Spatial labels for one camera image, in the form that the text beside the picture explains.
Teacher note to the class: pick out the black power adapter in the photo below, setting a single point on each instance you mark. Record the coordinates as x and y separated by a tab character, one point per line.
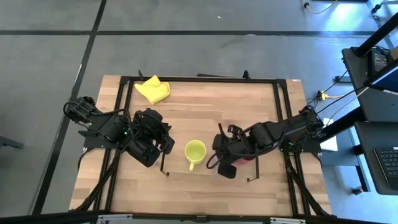
380	60

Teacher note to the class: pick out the grey furniture leg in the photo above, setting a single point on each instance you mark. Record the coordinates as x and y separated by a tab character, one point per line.
9	143

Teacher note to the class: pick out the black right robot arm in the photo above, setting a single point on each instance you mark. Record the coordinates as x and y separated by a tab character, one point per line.
295	127

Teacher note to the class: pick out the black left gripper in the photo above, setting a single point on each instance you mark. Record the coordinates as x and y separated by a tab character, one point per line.
149	133

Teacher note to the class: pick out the black slanted pole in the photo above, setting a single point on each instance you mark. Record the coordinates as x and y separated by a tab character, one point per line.
376	35

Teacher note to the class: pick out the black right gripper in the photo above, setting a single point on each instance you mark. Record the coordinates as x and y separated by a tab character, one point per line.
236	146

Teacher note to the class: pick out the black keyboard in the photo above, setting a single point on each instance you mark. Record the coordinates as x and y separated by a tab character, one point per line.
388	168

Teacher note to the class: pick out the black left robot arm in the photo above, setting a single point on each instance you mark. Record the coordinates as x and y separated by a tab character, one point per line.
109	127

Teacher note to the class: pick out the pink plastic cup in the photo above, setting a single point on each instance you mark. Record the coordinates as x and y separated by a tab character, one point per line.
247	160

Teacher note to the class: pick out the wooden shelf with black legs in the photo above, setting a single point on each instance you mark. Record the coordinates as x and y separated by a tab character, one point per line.
192	174

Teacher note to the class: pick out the yellow power plug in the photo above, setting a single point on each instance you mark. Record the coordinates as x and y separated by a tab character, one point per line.
323	95

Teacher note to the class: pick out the black caster wheel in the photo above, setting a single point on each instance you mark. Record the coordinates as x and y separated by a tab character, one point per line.
357	190

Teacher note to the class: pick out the yellow-green mug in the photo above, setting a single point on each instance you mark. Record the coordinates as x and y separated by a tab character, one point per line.
195	151

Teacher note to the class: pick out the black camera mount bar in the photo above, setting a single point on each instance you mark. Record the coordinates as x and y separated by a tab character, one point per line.
46	217

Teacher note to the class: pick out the black aluminium table frame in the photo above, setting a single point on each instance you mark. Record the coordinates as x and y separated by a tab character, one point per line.
217	80

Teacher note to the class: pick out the yellow cloth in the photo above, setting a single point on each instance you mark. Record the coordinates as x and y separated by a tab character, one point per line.
154	90

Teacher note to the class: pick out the grey side desk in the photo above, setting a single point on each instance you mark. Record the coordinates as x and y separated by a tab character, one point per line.
377	107

